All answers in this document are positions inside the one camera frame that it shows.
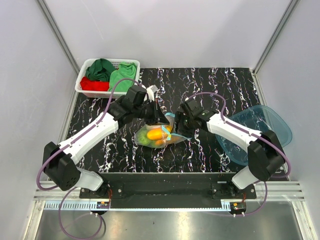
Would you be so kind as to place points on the orange fake food piece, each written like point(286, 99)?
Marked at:
point(155, 134)

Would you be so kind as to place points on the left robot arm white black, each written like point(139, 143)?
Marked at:
point(60, 160)

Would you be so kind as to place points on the clear zip top bag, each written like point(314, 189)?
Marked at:
point(168, 139)

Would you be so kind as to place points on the red cloth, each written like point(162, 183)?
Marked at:
point(90, 85)

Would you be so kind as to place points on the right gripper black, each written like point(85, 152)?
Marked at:
point(178, 118)

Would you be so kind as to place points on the dark green cloth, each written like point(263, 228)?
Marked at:
point(100, 70)

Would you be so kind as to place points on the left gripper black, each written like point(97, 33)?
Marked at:
point(157, 117)

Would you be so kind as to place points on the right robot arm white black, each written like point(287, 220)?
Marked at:
point(264, 152)

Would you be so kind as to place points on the teal plastic container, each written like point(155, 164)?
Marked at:
point(263, 118)

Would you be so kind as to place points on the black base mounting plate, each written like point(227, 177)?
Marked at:
point(169, 191)

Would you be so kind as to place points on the light green cloth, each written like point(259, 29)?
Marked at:
point(124, 71)

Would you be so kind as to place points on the green fake vegetable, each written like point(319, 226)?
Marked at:
point(142, 137)

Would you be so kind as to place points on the aluminium frame rail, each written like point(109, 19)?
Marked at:
point(279, 212)

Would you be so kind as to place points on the yellow fake lemon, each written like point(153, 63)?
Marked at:
point(169, 128)

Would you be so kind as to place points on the teal plastic container lid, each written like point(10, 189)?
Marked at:
point(235, 147)

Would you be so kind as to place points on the white plastic basket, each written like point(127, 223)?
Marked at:
point(103, 94)

